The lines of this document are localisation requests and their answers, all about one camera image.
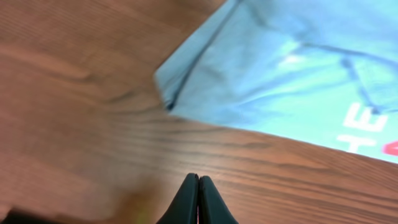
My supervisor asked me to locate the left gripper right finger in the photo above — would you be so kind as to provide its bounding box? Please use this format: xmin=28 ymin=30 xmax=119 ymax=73
xmin=198 ymin=176 xmax=238 ymax=224

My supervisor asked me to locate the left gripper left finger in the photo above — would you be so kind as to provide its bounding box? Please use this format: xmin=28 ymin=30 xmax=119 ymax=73
xmin=157 ymin=173 xmax=199 ymax=224

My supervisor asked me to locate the light blue printed t-shirt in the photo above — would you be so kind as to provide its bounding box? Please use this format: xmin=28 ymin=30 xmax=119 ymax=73
xmin=155 ymin=0 xmax=397 ymax=163

